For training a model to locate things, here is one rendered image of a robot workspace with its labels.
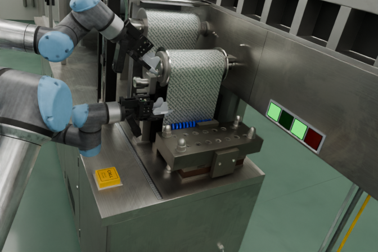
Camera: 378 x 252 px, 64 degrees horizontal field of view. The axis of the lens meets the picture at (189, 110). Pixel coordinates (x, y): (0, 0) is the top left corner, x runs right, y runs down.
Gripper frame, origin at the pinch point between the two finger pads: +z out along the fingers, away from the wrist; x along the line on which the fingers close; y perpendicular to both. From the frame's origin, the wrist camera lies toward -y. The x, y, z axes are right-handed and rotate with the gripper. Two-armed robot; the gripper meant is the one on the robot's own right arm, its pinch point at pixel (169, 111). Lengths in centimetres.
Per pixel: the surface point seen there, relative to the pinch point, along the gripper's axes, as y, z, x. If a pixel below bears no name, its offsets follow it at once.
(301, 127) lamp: 10.7, 29.4, -36.8
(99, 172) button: -16.6, -28.3, -8.4
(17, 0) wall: -69, -39, 556
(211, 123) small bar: -4.2, 16.6, -6.1
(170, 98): 5.9, -0.6, -0.3
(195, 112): -1.7, 11.9, -0.3
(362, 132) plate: 20, 30, -54
